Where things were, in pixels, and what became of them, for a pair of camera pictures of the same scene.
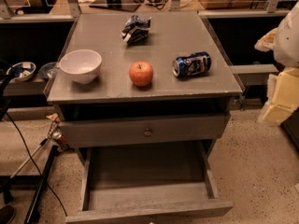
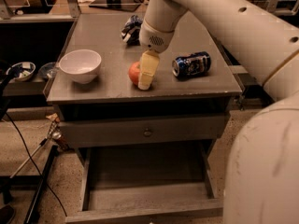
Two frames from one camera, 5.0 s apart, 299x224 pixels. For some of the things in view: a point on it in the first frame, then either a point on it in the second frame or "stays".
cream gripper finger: [283, 95] -> [156, 41]
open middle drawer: [149, 182] stays
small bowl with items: [22, 71] stays
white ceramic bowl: [81, 65] stays
